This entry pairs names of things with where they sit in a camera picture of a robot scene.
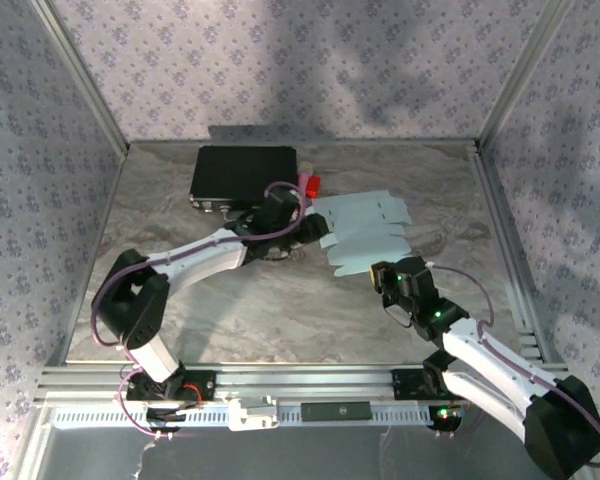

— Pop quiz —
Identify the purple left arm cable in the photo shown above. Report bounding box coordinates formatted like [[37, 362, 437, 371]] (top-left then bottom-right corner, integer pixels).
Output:
[[90, 182, 311, 351]]

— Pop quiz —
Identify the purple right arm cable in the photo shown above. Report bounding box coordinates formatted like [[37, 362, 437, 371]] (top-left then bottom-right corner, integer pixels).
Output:
[[427, 264, 600, 469]]

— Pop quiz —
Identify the wide aluminium base rail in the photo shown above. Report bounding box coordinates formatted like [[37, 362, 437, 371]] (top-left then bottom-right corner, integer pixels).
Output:
[[32, 363, 579, 407]]

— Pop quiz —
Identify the light blue paper box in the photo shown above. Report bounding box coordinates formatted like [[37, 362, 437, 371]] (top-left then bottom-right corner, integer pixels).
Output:
[[318, 193, 414, 280]]

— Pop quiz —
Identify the white slotted cable duct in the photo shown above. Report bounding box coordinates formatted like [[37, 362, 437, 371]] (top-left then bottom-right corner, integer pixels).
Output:
[[52, 403, 444, 430]]

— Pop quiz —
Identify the small black rectangular device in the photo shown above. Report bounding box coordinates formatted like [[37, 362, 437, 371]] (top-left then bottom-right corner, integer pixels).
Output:
[[300, 401, 372, 423]]

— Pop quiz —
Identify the aluminium frame rail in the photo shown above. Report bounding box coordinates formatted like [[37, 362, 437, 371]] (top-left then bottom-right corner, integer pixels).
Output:
[[127, 138, 481, 148], [472, 140, 569, 371], [44, 143, 131, 366]]

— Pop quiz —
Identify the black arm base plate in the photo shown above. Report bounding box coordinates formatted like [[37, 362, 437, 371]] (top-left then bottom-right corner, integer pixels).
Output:
[[390, 368, 456, 401], [124, 369, 217, 404]]

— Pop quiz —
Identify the white printed plastic part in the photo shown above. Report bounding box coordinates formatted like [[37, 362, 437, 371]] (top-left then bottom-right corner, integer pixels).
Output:
[[228, 394, 281, 433]]

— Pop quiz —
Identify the black briefcase with metal handle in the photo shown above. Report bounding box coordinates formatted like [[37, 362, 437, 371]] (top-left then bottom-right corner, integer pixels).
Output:
[[188, 144, 301, 221]]

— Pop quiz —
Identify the controller board with lit LED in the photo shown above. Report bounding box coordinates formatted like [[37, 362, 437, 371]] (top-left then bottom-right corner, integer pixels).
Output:
[[427, 404, 465, 432]]

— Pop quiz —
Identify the controller board without lit LED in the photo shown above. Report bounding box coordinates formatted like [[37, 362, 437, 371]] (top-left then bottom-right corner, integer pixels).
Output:
[[144, 405, 187, 432]]

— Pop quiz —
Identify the aluminium frame post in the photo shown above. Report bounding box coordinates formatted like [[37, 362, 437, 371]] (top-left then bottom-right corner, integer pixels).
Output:
[[29, 0, 132, 151], [474, 0, 579, 151]]

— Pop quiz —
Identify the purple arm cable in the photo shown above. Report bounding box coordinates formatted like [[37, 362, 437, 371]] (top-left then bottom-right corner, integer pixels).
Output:
[[90, 182, 311, 351], [427, 264, 600, 469]]

